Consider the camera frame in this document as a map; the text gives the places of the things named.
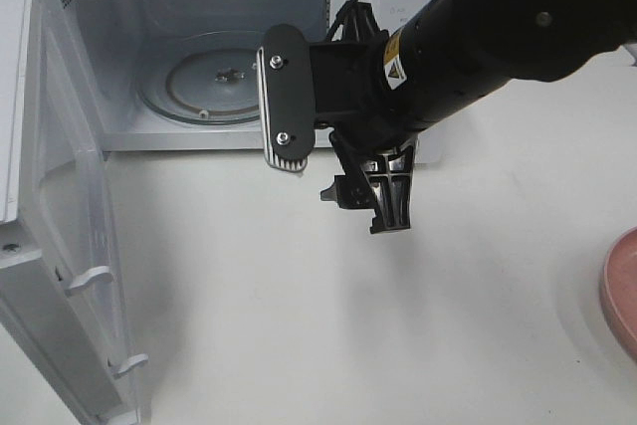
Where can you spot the glass microwave turntable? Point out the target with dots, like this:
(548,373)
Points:
(204,79)

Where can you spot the white microwave door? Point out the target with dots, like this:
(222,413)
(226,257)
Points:
(62,294)

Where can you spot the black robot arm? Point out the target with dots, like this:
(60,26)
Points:
(452,53)

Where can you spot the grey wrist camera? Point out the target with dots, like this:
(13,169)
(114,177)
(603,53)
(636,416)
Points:
(286,98)

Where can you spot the pink round plate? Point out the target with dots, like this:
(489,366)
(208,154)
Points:
(617,291)

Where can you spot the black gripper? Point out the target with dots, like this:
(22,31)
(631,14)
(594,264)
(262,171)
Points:
(353,96)

